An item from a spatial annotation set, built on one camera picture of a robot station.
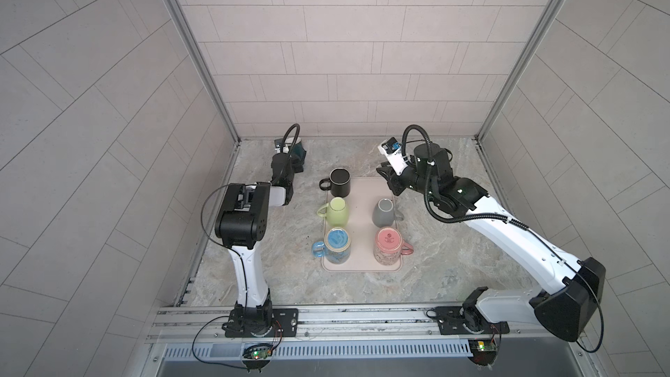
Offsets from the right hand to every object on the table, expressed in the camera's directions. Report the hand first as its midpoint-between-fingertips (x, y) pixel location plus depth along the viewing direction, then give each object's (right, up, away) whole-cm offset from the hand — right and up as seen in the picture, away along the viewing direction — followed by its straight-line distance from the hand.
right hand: (379, 166), depth 72 cm
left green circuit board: (-32, -47, -8) cm, 57 cm away
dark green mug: (-28, +6, +26) cm, 39 cm away
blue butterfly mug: (-12, -24, +2) cm, 27 cm away
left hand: (-28, +7, +28) cm, 40 cm away
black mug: (-12, -6, +19) cm, 24 cm away
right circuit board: (+27, -49, -5) cm, 56 cm away
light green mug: (-13, -15, +11) cm, 22 cm away
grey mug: (+3, -17, +13) cm, 21 cm away
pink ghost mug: (+3, -23, +2) cm, 23 cm away
